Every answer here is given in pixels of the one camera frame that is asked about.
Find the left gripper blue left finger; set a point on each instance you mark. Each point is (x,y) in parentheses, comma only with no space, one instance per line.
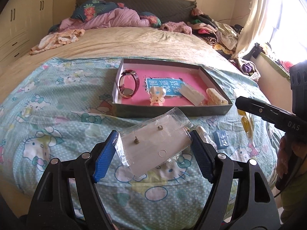
(106,153)

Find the floral dark pillow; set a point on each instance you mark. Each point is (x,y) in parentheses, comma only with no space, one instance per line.
(92,8)

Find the cream curtain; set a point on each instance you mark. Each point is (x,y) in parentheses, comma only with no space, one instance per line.
(259,25)

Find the purple quilt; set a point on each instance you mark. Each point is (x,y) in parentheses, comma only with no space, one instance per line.
(120,17)

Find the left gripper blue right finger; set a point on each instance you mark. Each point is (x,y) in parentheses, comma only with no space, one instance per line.
(205,156)

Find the earring card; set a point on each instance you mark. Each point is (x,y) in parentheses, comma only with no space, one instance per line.
(153,142)

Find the pink fuzzy garment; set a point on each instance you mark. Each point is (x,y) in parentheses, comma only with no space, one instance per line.
(180,27)

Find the small blue box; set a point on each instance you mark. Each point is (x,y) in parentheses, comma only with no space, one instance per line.
(221,139)

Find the cream hair comb clip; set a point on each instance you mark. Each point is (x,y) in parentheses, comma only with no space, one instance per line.
(214,98)

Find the dark grey headboard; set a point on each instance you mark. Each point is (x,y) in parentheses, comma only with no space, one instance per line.
(165,10)

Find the shallow cardboard box tray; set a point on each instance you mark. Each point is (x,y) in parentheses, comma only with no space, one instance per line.
(140,111)

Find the beige bed blanket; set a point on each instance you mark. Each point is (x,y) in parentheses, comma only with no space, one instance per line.
(119,42)

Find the basket of clothes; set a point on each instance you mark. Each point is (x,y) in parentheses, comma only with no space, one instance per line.
(247,68)

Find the person's right hand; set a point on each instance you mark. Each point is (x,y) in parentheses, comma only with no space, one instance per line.
(283,157)

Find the pile of clothes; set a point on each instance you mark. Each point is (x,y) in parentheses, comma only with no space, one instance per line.
(220,36)

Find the yellow rings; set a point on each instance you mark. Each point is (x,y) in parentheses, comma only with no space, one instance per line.
(247,122)

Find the peach clothing on bed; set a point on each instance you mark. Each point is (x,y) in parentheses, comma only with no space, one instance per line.
(56,40)

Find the red leather strap wristwatch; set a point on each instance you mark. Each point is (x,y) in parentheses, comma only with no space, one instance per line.
(128,84)

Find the cream wardrobe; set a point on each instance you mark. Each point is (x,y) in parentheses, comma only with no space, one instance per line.
(23,24)

